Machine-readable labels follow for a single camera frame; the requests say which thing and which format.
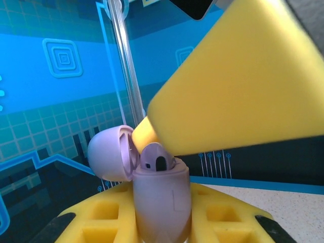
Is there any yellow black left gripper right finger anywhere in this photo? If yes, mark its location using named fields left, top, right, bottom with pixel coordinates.
left=188, top=182, right=297, bottom=243

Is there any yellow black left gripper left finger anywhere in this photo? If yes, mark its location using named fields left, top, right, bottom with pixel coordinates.
left=35, top=183, right=139, bottom=243

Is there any purple wireless earbud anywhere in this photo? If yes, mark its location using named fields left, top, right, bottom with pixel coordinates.
left=139, top=142, right=177, bottom=172

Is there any purple earbud charging case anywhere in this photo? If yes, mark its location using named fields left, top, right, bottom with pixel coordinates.
left=87, top=125, right=192, bottom=243

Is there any blue table edge strip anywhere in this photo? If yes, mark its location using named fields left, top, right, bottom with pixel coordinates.
left=189, top=176, right=324, bottom=196

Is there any corner frame post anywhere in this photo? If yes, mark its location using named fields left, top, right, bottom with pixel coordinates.
left=107, top=0, right=149, bottom=125

